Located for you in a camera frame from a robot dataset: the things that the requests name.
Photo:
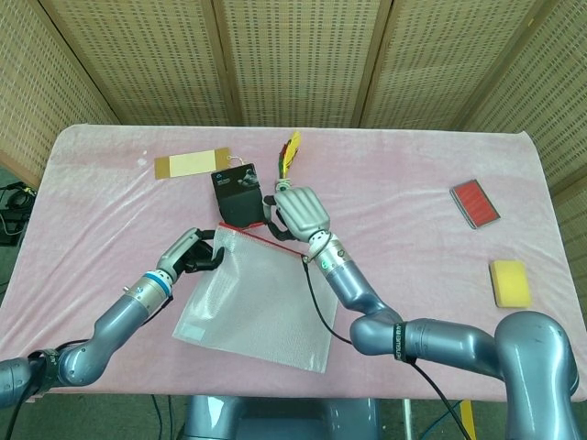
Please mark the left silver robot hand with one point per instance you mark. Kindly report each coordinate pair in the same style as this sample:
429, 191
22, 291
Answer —
183, 249

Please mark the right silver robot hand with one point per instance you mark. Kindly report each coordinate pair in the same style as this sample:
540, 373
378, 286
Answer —
300, 208

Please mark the clear mesh zipper pouch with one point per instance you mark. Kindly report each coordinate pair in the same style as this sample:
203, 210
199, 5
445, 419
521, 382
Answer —
257, 302

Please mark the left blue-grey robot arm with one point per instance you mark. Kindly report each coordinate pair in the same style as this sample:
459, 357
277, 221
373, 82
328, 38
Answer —
114, 321

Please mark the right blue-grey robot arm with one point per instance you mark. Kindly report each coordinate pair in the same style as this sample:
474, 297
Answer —
458, 344

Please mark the feather shuttlecock green base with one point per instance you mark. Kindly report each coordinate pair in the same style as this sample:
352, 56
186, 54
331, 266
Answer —
286, 158

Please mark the black cardboard box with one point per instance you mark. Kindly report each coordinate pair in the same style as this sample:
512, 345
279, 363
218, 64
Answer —
238, 201

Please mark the beige bookmark gold end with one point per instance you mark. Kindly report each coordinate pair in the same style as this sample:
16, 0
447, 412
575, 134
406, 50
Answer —
190, 163

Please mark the pink velvet tablecloth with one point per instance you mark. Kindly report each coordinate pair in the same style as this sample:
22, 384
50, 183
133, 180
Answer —
390, 256

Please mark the woven bamboo folding screen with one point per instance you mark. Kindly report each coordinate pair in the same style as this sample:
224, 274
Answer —
298, 59

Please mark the red ink pad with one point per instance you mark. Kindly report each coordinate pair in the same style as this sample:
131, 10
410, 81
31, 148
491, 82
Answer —
475, 204

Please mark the blue-grey robot torso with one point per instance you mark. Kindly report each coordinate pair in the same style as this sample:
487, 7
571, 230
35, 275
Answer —
275, 419

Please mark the yellow sponge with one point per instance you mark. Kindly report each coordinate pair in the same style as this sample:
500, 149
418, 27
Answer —
510, 283

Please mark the metal table leg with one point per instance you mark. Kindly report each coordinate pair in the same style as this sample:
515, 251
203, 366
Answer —
406, 419

